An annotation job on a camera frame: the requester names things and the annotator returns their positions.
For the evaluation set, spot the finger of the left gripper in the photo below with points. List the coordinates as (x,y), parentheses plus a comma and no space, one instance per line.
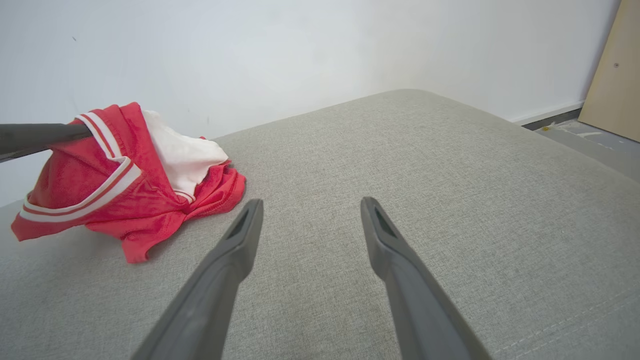
(35,137)

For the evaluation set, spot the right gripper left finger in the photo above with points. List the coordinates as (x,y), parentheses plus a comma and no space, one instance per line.
(215,290)

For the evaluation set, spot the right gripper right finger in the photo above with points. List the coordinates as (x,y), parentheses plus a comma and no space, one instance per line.
(420,310)

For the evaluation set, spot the red jersey with striped trim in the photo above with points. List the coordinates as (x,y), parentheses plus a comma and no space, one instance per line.
(150,200)

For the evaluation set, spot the brown cardboard sheet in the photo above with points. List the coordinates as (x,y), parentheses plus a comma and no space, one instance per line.
(617,75)

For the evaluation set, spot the wall baseboard strip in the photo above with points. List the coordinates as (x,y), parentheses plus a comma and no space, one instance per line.
(550,117)

